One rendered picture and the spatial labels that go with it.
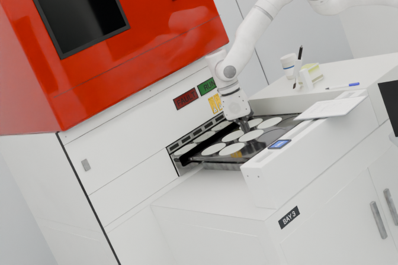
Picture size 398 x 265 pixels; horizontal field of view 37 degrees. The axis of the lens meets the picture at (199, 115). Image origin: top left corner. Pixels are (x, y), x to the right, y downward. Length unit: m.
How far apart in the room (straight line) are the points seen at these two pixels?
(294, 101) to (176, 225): 0.66
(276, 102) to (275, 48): 2.39
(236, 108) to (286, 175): 0.54
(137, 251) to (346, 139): 0.85
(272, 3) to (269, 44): 2.47
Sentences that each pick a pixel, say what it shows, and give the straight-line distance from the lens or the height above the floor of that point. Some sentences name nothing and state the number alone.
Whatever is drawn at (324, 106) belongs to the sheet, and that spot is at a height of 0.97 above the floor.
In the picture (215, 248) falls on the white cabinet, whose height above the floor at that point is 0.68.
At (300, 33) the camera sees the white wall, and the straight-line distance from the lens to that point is 4.98.
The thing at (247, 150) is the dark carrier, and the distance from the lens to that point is 2.10.
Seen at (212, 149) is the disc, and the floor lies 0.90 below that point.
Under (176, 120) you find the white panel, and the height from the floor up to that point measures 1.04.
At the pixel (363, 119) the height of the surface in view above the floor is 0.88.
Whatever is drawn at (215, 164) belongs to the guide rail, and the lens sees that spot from 2.27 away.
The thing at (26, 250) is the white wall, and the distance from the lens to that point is 3.66.
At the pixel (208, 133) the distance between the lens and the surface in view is 2.37.
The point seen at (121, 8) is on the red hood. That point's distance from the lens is 2.17.
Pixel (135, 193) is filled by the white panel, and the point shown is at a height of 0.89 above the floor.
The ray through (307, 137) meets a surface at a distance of 1.86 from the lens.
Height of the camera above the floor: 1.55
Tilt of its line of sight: 13 degrees down
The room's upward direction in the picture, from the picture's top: 23 degrees counter-clockwise
